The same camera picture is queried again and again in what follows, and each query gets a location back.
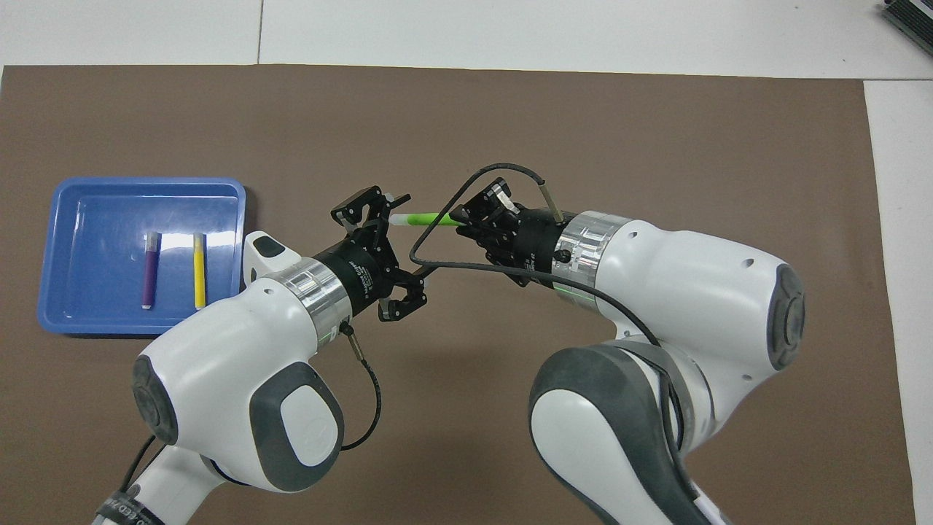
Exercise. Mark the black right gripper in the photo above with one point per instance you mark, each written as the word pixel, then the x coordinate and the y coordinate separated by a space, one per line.
pixel 528 248

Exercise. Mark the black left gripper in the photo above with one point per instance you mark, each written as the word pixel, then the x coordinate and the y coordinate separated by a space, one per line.
pixel 361 277

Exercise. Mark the green marker pen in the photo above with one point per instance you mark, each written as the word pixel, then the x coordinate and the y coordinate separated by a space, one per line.
pixel 423 218

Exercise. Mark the yellow marker pen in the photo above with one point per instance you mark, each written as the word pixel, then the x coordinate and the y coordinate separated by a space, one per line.
pixel 199 273

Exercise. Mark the purple marker pen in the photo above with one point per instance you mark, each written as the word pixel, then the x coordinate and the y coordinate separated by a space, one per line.
pixel 150 273

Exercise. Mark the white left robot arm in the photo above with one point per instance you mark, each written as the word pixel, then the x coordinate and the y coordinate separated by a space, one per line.
pixel 233 343

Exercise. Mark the blue plastic tray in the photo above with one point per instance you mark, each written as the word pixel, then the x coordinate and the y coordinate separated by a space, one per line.
pixel 95 277

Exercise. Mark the brown table mat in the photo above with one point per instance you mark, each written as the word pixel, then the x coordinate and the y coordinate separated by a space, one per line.
pixel 466 124

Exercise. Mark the grey ribbed device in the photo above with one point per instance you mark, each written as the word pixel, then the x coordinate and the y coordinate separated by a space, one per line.
pixel 911 18

